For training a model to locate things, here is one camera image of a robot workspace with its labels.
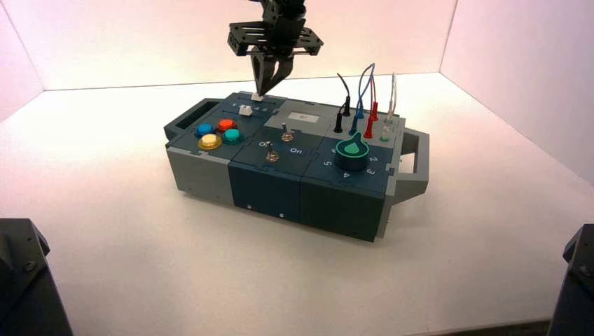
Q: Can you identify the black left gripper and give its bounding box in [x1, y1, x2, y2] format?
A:
[226, 8, 325, 98]

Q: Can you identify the white paper label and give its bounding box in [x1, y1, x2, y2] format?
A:
[287, 111, 321, 125]

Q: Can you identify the blue jumper cable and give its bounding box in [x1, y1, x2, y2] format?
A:
[350, 62, 376, 136]

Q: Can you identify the yellow push button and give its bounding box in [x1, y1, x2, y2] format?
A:
[198, 133, 223, 151]

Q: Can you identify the dark left arm base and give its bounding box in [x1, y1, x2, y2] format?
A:
[0, 218, 74, 336]

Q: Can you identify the teal and grey control box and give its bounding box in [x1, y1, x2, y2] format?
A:
[163, 91, 431, 244]

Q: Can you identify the red jumper cable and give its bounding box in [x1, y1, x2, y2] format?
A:
[364, 69, 380, 139]

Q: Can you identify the black jumper cable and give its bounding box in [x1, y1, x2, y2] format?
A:
[333, 72, 352, 135]

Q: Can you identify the dark right arm base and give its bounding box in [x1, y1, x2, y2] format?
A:
[548, 223, 594, 336]

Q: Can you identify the white jumper cable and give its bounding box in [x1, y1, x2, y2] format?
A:
[379, 72, 398, 142]

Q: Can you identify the green rotary knob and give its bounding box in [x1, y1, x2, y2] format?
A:
[334, 132, 371, 172]

